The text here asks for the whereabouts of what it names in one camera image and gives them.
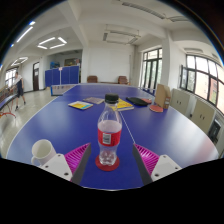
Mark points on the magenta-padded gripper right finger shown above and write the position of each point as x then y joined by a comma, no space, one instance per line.
165,165

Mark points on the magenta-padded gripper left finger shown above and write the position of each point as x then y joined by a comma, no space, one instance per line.
55,165

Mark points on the clear red-labelled water bottle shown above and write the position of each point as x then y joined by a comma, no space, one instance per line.
109,133

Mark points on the white mug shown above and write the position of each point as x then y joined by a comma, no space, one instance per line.
42,150

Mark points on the red table tennis paddle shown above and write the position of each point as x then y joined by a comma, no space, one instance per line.
155,108
146,100

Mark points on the yellow and blue book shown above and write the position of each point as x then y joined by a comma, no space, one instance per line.
80,105

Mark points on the brown cardboard box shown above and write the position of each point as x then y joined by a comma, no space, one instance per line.
162,96

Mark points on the black zip case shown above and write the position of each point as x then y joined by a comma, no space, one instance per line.
136,101

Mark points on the grey patterned book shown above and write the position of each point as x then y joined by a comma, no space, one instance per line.
93,100

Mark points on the blue-framed low barrier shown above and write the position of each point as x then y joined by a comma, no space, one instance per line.
63,89

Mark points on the blue red-legged tennis table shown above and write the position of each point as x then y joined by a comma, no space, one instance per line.
6,103

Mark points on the person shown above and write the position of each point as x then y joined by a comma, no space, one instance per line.
19,87

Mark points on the blue partition screens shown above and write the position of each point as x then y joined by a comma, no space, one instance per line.
63,76

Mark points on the dark brown door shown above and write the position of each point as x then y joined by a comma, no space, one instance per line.
36,76

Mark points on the large black-framed window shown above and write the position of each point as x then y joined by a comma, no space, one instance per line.
201,81

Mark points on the brown armchair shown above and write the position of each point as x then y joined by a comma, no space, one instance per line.
92,79
123,80

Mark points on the black-framed glass door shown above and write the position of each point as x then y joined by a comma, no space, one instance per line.
151,70

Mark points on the small bright window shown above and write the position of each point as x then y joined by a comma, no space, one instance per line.
10,77

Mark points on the ceiling strip lights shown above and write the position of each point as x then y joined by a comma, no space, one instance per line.
51,41

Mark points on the ceiling air conditioner unit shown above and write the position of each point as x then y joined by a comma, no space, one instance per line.
120,33

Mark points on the long ceiling air vent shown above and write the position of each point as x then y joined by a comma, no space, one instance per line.
143,9

